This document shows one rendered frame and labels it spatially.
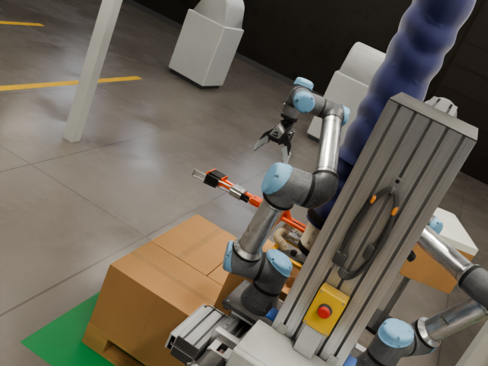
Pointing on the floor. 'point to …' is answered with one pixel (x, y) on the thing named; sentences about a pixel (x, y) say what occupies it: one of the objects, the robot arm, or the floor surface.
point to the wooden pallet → (100, 344)
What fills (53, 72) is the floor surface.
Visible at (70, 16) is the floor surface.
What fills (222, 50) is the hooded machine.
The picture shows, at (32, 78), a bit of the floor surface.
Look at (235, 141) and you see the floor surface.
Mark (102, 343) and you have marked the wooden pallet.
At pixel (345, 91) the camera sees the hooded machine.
